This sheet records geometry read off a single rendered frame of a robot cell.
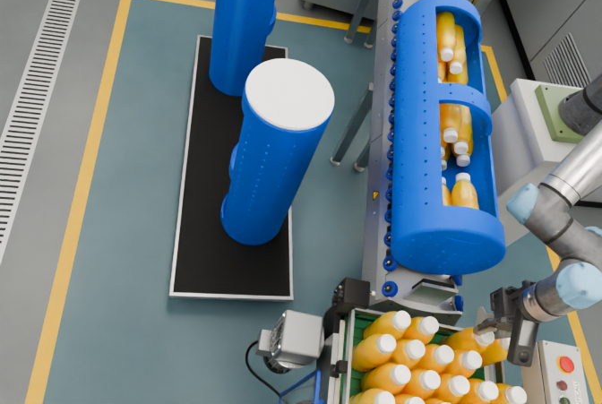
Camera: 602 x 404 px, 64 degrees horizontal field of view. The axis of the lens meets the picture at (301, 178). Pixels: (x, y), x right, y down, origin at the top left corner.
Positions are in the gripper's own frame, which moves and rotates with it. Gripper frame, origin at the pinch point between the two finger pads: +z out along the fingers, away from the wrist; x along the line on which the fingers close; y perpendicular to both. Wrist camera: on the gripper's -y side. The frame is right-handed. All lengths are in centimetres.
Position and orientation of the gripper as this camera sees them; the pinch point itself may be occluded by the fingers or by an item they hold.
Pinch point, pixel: (485, 335)
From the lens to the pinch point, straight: 129.3
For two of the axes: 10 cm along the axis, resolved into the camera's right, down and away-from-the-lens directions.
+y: 1.3, -8.4, 5.3
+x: -9.7, -2.2, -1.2
